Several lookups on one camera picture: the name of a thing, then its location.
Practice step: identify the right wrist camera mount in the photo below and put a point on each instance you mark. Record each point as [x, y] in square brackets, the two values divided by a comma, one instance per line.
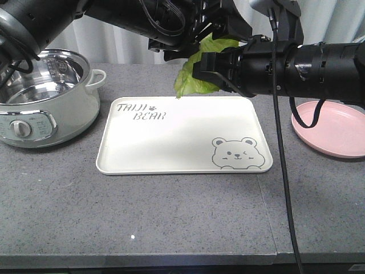
[287, 14]

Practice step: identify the pale green electric cooking pot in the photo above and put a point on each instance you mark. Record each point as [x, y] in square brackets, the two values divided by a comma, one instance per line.
[54, 103]

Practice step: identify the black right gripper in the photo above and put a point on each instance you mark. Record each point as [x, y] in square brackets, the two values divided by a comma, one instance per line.
[246, 70]

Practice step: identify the cream bear serving tray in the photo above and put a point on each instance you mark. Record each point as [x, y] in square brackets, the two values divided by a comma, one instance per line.
[190, 135]

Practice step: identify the pink round plate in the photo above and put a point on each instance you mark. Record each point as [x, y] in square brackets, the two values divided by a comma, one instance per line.
[339, 131]

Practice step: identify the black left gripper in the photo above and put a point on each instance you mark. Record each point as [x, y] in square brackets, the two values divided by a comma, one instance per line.
[178, 27]

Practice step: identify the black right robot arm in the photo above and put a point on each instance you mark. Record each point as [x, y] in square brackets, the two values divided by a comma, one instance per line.
[320, 71]

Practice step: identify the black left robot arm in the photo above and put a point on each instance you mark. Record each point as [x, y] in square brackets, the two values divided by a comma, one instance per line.
[28, 27]

